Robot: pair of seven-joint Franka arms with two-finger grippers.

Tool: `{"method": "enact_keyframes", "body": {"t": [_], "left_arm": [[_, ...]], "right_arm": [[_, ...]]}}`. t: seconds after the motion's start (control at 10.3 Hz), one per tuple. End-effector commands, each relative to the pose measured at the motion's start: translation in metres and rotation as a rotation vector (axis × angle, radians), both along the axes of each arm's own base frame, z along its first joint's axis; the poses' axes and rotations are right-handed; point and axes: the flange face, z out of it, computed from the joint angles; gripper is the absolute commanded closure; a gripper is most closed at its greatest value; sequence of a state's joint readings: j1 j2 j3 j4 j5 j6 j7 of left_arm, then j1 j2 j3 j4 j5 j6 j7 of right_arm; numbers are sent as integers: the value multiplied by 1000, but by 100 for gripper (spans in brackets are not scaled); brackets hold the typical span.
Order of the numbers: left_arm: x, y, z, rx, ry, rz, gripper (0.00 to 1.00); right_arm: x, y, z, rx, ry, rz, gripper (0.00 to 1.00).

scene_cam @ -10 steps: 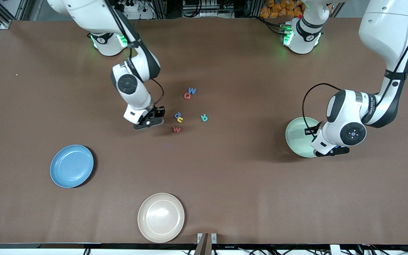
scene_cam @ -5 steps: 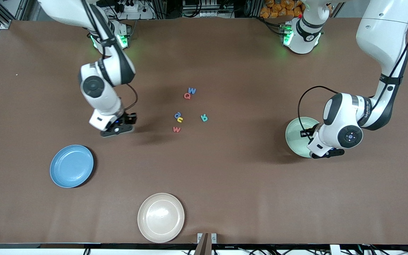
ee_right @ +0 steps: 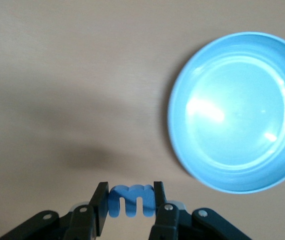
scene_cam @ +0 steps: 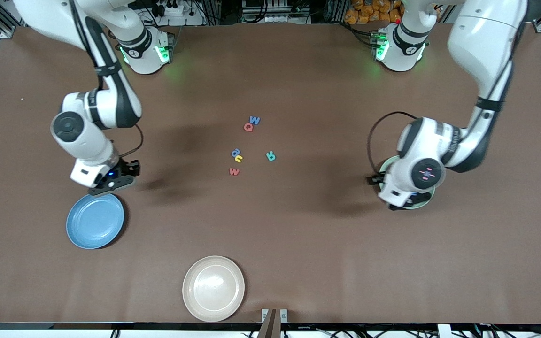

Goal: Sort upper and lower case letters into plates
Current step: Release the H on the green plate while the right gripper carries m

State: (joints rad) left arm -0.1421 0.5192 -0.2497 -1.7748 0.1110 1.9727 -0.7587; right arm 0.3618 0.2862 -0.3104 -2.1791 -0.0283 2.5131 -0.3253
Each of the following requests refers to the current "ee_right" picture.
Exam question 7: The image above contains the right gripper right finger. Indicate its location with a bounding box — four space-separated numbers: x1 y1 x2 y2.
149 181 253 240

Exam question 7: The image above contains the blue foam small m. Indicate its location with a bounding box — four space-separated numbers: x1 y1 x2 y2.
107 184 157 218

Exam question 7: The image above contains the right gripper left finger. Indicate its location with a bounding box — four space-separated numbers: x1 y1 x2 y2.
0 181 108 240

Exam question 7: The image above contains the blue plate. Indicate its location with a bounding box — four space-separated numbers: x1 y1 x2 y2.
167 31 285 195

